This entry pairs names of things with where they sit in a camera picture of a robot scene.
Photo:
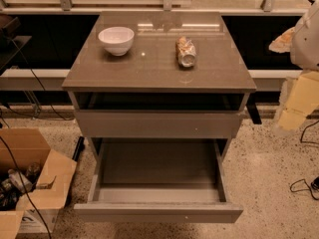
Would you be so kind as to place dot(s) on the white ceramic bowl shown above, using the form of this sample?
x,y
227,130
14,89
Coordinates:
x,y
117,40

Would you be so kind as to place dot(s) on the brown cardboard box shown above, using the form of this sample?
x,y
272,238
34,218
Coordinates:
x,y
35,211

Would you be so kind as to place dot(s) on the crushed soda can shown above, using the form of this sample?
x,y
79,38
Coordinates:
x,y
185,52

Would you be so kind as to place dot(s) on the grey drawer cabinet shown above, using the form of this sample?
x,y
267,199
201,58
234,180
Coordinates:
x,y
148,77

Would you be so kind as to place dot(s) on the grey drawer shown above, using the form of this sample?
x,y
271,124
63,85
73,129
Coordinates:
x,y
158,125
159,180

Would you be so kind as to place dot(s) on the crumpled trash in box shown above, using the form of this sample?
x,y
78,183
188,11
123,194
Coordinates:
x,y
16,184

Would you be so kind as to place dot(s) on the white window ledge rail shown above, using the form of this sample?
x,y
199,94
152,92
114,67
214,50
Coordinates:
x,y
52,79

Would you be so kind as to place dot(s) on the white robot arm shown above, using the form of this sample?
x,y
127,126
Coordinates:
x,y
304,50

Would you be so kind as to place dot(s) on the tan padded gripper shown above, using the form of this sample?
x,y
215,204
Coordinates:
x,y
307,45

